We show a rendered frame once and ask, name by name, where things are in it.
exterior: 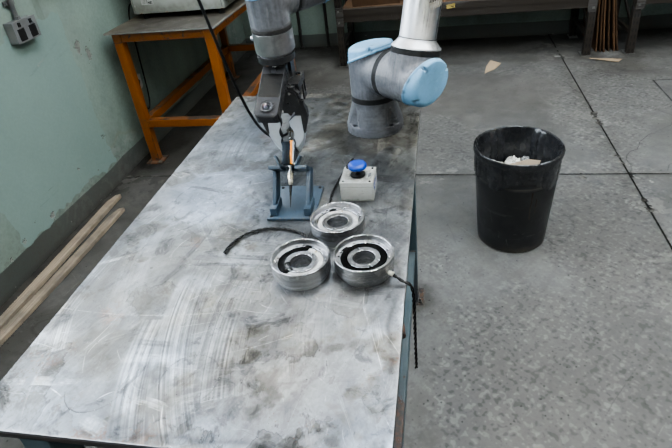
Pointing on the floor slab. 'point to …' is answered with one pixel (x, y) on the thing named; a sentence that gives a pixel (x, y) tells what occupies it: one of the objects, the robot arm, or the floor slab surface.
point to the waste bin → (515, 186)
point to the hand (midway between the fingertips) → (290, 148)
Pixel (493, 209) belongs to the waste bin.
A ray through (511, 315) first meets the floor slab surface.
